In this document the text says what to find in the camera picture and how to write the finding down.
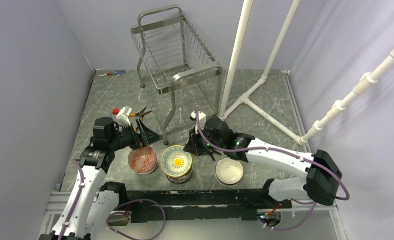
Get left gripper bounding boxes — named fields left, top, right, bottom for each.
left=109, top=118, right=162, bottom=151

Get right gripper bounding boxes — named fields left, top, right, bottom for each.
left=184, top=124, right=225, bottom=156

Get yellow teal patterned bowl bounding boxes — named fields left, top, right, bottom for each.
left=160, top=145, right=192, bottom=178

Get brown floral bowl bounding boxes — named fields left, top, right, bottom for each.
left=166, top=170, right=192, bottom=184

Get steel dish rack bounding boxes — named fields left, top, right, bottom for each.
left=130, top=4, right=223, bottom=145

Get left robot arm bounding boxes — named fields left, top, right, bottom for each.
left=39, top=116, right=162, bottom=240

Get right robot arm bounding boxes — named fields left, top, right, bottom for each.
left=183, top=117, right=344, bottom=208

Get black pliers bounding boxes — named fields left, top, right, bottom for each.
left=203, top=147, right=222, bottom=162

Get red patterned bowl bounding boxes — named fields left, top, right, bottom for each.
left=128, top=146, right=157, bottom=175

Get white bowl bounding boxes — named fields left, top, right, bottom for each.
left=215, top=157, right=244, bottom=187

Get red blue screwdriver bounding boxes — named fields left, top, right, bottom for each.
left=99, top=69, right=126, bottom=77

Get yellow handled pliers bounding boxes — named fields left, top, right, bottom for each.
left=128, top=106, right=152, bottom=118

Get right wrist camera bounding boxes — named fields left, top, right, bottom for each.
left=190, top=110, right=207, bottom=126

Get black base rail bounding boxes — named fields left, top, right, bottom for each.
left=115, top=188, right=291, bottom=223

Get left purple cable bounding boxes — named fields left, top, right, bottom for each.
left=57, top=158, right=167, bottom=240

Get aluminium rail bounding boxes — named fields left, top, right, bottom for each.
left=45, top=190, right=339, bottom=215

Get white pipe frame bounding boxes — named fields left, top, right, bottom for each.
left=221, top=0, right=394, bottom=146

